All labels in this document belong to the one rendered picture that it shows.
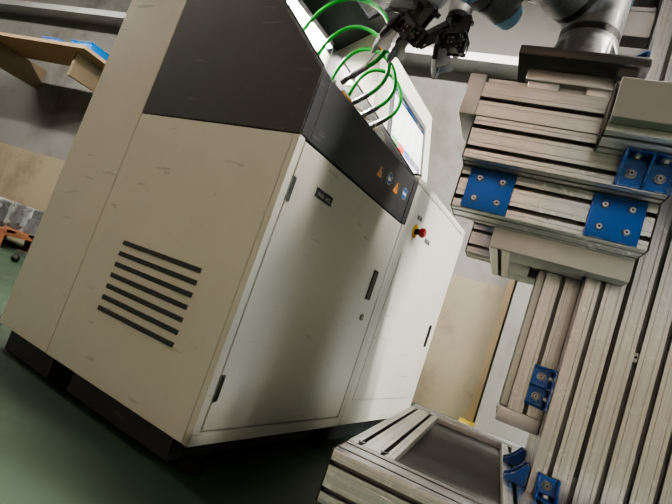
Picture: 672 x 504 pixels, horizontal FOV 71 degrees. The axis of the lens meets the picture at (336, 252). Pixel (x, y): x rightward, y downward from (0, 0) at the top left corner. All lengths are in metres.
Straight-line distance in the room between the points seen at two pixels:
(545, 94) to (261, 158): 0.61
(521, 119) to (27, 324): 1.40
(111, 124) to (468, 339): 2.49
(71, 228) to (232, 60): 0.68
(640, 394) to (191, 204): 1.06
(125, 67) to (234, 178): 0.66
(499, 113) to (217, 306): 0.72
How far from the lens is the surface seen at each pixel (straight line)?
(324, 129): 1.17
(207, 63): 1.42
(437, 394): 3.31
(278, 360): 1.24
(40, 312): 1.60
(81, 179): 1.63
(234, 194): 1.15
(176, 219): 1.25
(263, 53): 1.30
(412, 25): 1.50
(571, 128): 1.01
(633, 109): 0.90
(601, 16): 1.15
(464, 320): 3.29
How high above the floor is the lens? 0.46
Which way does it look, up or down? 6 degrees up
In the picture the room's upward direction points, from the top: 19 degrees clockwise
